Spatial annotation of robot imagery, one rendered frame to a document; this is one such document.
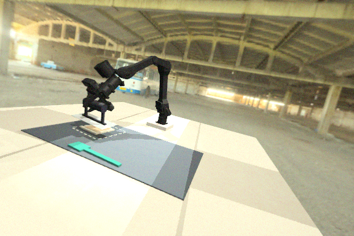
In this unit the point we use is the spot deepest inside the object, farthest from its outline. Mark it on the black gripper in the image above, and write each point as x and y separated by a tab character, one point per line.
103	92

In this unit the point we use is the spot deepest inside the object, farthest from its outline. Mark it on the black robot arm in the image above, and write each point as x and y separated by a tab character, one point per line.
126	72

